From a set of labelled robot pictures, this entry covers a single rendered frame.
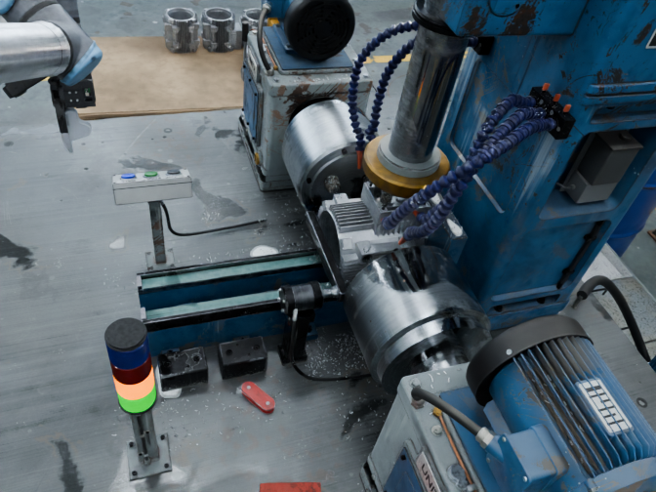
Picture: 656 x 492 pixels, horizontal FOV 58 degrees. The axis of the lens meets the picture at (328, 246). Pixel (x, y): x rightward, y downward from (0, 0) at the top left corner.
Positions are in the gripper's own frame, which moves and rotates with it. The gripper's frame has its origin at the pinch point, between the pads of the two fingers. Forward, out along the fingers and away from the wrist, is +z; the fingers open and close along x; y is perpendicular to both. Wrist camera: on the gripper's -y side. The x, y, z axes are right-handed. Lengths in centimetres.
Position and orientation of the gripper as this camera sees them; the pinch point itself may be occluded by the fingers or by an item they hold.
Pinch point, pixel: (66, 146)
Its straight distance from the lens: 139.3
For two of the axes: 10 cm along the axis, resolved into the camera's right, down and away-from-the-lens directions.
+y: 9.4, -1.3, 3.1
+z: 0.0, 9.2, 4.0
